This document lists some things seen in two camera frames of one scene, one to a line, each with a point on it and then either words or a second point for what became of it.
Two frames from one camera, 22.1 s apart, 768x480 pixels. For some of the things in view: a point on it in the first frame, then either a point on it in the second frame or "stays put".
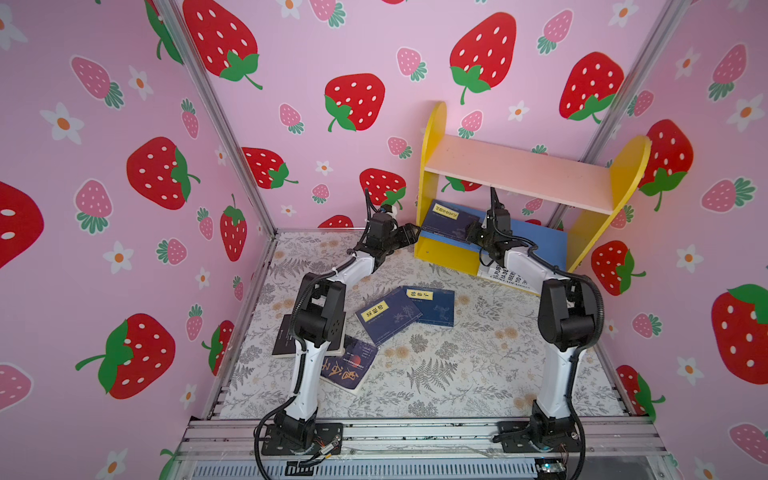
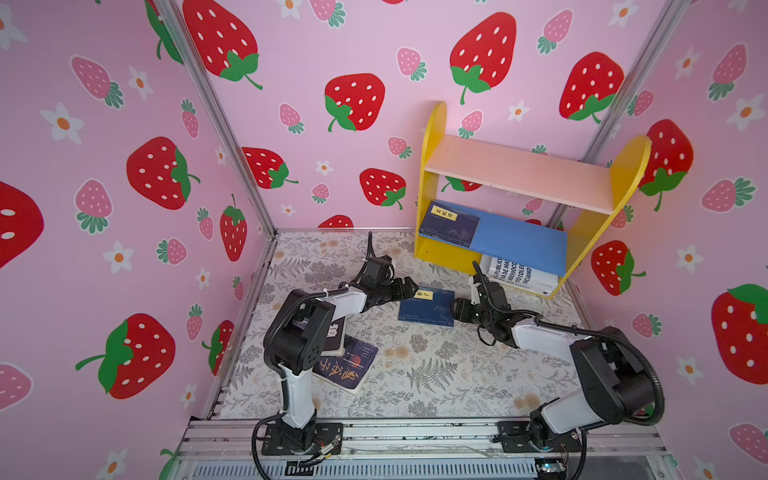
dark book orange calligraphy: (351, 368) stays put
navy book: (436, 305) stays put
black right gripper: (473, 230) to (461, 308)
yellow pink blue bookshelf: (562, 205) stays put
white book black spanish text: (503, 275) stays put
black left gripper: (408, 239) to (408, 292)
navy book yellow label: (389, 314) to (449, 224)
